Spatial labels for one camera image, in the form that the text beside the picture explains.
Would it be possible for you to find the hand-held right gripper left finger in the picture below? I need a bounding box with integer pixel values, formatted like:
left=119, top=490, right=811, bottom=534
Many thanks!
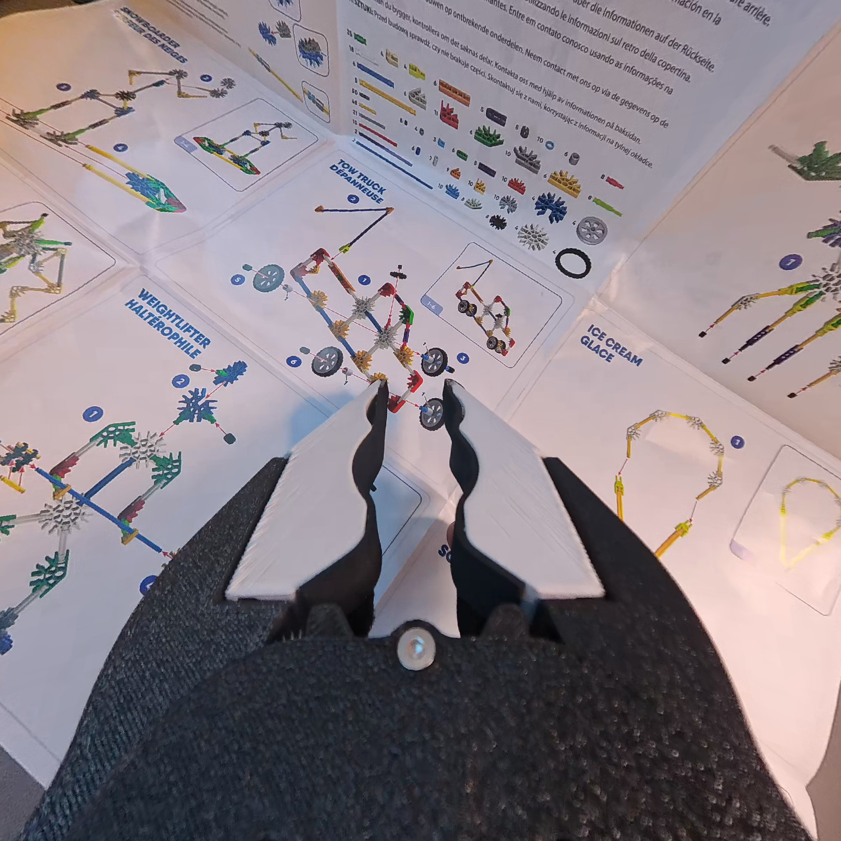
left=225, top=380, right=390, bottom=637

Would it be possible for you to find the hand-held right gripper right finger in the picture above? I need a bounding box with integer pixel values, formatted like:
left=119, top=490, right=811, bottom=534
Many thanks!
left=442, top=378, right=607, bottom=638

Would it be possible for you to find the white building instruction sheet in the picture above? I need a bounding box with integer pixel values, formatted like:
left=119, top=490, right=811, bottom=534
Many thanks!
left=0, top=0, right=841, bottom=822

